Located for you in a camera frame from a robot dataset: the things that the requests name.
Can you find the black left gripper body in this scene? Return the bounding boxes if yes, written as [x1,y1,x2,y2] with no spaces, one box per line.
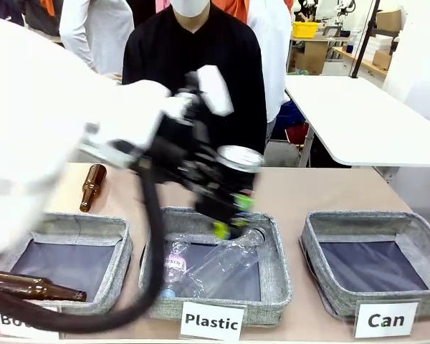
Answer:
[143,93,238,217]

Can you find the large clear plastic bottle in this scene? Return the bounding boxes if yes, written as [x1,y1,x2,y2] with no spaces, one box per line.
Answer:
[178,225,269,299]

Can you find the small clear plastic bottle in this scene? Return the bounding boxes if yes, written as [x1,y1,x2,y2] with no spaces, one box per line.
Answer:
[160,240,192,300]

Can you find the brown glass bottle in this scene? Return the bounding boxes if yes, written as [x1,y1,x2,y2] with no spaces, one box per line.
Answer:
[79,163,108,213]
[0,271,88,302]

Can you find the grey fabric basket plastic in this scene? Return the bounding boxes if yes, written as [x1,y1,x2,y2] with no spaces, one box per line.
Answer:
[138,206,293,328]

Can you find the grey fabric basket bottle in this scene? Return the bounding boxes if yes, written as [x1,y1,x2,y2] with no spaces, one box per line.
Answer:
[0,211,134,325]

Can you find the grey fabric basket can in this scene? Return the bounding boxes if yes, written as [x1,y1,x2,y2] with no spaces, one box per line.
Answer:
[298,209,430,320]

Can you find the white label reading Can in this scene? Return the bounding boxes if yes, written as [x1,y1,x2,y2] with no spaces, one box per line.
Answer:
[353,301,419,340]

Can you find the person in black sweater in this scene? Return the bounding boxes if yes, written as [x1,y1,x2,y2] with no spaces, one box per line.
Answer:
[121,0,267,156]

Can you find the white label reading Plastic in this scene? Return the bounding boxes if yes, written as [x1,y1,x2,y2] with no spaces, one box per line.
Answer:
[180,301,248,342]

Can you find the blue crate under table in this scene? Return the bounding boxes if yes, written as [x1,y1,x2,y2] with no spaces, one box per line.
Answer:
[277,101,306,127]

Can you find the red container under table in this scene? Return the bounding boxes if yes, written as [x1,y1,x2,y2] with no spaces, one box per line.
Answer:
[285,123,310,144]

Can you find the white face mask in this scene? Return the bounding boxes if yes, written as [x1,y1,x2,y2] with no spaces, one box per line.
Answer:
[170,0,211,18]

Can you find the person in light grey shirt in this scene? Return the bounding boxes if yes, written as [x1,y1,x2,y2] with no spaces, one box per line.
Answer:
[58,0,135,80]

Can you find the large brown cardboard box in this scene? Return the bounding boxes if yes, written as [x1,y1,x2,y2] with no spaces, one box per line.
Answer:
[292,39,328,75]

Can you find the white side table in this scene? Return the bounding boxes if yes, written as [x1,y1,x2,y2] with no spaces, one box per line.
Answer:
[284,75,430,168]

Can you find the yellow plastic crate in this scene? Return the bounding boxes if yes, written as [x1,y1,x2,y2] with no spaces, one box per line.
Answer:
[292,21,324,39]

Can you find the wooden workbench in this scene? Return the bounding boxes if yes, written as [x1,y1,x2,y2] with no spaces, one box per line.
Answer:
[330,46,388,78]

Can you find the black metal pole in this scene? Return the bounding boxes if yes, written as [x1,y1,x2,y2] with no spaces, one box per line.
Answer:
[348,0,381,80]

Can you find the small cardboard box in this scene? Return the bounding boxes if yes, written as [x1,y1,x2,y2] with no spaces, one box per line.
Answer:
[371,49,393,72]

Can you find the stack of white boxes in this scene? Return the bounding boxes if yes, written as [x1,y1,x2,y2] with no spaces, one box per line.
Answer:
[364,34,395,62]

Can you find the white label reading Bottle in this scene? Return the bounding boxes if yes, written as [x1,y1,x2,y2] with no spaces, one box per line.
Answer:
[0,305,61,340]

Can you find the cardboard box on shelf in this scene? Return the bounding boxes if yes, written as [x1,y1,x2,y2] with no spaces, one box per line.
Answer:
[375,8,403,32]

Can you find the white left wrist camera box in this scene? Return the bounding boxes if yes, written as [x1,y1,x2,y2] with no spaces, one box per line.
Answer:
[196,64,235,117]

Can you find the black cable sleeve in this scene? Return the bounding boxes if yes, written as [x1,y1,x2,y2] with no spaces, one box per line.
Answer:
[0,167,166,333]

